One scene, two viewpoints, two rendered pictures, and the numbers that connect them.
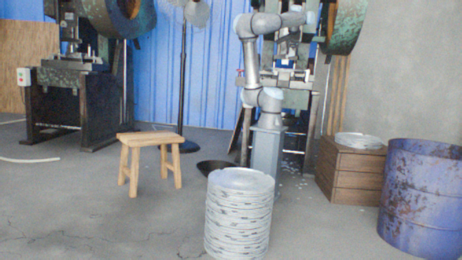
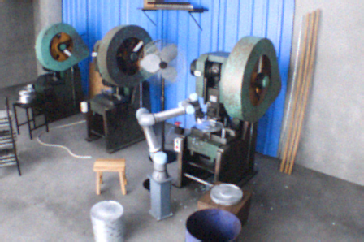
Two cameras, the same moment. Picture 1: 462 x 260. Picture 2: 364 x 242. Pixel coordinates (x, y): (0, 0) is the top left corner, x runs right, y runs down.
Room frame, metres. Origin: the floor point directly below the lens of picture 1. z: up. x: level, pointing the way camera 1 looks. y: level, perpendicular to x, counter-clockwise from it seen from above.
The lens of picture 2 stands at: (-0.08, -1.70, 2.00)
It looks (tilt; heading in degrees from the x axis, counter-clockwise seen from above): 21 degrees down; 32
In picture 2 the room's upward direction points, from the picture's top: 2 degrees clockwise
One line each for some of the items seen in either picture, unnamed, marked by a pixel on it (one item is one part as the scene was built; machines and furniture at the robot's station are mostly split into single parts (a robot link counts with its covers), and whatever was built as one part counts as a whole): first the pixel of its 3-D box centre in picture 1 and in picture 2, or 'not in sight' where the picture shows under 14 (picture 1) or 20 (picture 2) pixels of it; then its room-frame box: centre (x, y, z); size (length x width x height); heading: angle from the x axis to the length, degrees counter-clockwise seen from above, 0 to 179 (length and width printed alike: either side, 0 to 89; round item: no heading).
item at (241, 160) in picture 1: (248, 105); (201, 139); (2.91, -0.12, 0.45); 0.92 x 0.12 x 0.90; 174
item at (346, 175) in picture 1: (353, 168); (224, 210); (2.14, -0.82, 0.18); 0.40 x 0.38 x 0.35; 1
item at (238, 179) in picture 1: (241, 179); (106, 210); (1.37, -0.05, 0.32); 0.29 x 0.29 x 0.01
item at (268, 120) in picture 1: (270, 118); (160, 172); (1.95, -0.22, 0.50); 0.15 x 0.15 x 0.10
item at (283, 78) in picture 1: (283, 78); (206, 132); (2.56, -0.35, 0.72); 0.25 x 0.14 x 0.14; 174
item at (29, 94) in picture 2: not in sight; (28, 110); (2.30, 2.72, 0.40); 0.45 x 0.40 x 0.79; 96
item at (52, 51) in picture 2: not in sight; (65, 66); (3.39, 3.08, 0.87); 1.53 x 0.99 x 1.74; 177
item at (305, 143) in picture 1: (310, 111); (240, 153); (2.85, -0.65, 0.45); 0.92 x 0.12 x 0.90; 174
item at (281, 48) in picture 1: (287, 36); (215, 100); (2.70, -0.36, 1.04); 0.17 x 0.15 x 0.30; 174
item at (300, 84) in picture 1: (282, 82); (215, 131); (2.74, -0.37, 0.68); 0.45 x 0.30 x 0.06; 84
